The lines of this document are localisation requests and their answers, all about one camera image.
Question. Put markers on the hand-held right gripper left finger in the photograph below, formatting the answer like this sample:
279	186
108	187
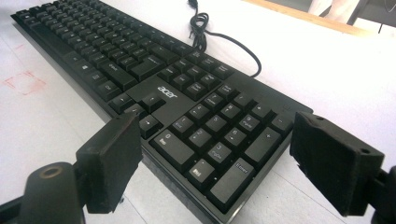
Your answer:
109	161

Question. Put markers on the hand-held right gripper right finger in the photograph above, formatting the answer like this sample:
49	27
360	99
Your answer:
336	165

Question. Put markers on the black keyboard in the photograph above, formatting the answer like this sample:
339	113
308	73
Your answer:
168	93

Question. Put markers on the wooden table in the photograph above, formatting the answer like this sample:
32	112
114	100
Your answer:
311	18

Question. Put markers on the desk with white frame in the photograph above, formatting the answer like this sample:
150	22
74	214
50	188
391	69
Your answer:
336	9

